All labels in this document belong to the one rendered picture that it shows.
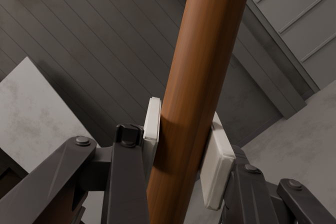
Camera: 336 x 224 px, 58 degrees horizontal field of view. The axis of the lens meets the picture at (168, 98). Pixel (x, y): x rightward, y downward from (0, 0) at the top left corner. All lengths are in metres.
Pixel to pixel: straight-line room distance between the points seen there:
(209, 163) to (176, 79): 0.05
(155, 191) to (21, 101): 3.87
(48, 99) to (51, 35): 0.77
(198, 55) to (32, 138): 3.90
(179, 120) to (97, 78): 3.74
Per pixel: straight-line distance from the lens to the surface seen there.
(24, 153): 4.14
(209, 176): 0.16
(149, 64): 3.75
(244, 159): 0.16
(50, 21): 3.96
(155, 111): 0.17
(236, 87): 3.88
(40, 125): 3.93
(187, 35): 0.16
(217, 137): 0.16
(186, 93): 0.16
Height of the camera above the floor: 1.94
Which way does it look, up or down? 12 degrees down
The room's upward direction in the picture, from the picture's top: 42 degrees counter-clockwise
